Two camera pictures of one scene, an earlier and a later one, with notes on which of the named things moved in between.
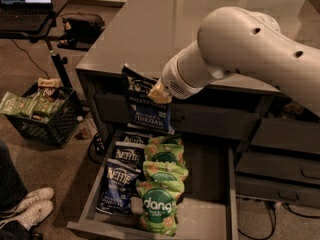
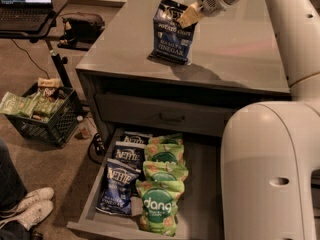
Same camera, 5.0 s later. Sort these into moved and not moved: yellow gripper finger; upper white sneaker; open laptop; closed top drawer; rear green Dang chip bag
Moved: yellow gripper finger
Not moved: upper white sneaker; closed top drawer; open laptop; rear green Dang chip bag
